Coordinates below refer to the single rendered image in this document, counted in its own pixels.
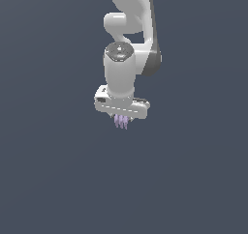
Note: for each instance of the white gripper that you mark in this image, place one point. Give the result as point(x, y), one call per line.
point(119, 108)

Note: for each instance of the small purple spiky object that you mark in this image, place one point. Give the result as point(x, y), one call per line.
point(121, 121)

